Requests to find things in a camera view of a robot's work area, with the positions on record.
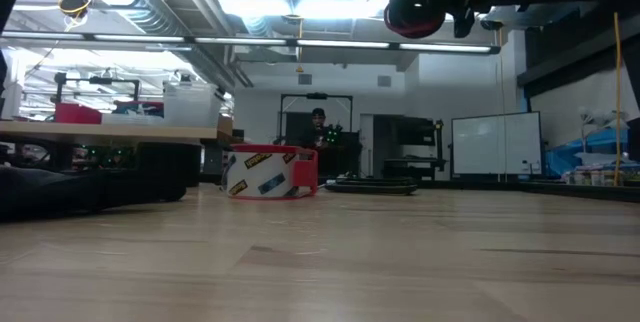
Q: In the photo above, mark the black gantry stand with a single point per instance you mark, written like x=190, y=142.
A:
x=316, y=96

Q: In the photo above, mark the whiteboard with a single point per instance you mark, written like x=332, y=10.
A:
x=495, y=144

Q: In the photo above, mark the person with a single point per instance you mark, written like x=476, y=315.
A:
x=318, y=122

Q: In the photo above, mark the black equipment desk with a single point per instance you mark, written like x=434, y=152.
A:
x=405, y=132

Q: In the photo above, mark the blue tarp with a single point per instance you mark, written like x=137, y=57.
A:
x=590, y=152

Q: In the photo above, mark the cardboard box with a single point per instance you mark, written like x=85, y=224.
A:
x=226, y=126

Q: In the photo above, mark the clear plastic storage bin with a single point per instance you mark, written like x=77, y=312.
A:
x=192, y=107

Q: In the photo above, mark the red packing tape dispenser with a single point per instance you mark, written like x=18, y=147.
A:
x=262, y=172

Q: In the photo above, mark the long ceiling light bar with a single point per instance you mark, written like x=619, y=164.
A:
x=125, y=38

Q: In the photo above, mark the black overhead rig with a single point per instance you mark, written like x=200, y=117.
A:
x=95, y=80

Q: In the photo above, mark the wood-top grey workbench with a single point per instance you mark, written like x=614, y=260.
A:
x=100, y=133

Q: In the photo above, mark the red plastic bin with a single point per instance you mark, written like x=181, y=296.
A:
x=77, y=113

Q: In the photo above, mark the black work glove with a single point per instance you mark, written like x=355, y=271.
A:
x=60, y=194

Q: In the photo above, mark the silver ventilation duct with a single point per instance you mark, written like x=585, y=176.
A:
x=150, y=7

